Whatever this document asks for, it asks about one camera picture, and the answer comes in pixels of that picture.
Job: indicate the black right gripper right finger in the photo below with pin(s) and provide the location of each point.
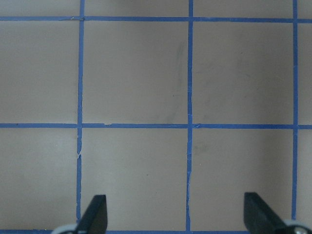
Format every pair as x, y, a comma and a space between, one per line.
258, 216

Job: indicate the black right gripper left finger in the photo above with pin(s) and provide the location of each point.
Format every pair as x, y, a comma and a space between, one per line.
95, 217

